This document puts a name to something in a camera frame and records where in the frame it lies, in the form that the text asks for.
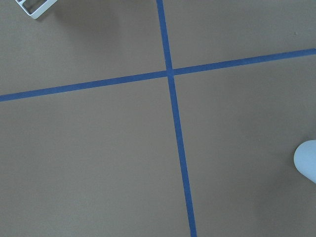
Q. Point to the white wire rack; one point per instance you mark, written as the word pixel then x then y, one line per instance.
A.
pixel 35 8

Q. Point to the light blue plastic cup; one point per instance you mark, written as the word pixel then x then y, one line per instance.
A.
pixel 305 159

